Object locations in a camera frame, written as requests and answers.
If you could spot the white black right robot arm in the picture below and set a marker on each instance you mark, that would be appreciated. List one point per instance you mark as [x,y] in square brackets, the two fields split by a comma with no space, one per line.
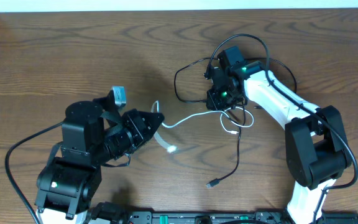
[317,151]

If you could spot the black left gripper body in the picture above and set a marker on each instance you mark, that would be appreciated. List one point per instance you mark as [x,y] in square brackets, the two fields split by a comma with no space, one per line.
[134,134]

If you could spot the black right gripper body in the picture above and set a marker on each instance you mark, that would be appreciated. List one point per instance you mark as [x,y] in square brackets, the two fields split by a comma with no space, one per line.
[223,98]

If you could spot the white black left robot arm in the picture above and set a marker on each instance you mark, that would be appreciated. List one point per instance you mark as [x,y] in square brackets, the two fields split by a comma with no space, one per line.
[67,183]

